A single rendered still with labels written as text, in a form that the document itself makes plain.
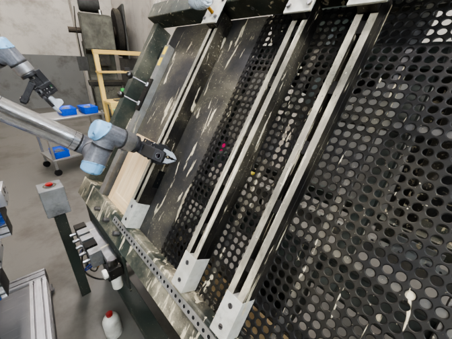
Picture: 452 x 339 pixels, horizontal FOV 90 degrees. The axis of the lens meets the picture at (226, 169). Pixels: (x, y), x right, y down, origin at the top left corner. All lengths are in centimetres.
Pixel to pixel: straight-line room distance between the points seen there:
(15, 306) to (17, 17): 865
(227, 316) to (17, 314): 152
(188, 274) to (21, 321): 133
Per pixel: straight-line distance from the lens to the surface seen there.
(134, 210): 114
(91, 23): 754
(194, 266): 83
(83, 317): 211
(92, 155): 92
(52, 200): 167
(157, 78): 148
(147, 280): 105
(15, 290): 220
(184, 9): 147
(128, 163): 139
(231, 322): 76
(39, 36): 983
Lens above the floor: 163
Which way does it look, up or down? 26 degrees down
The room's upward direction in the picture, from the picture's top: 2 degrees clockwise
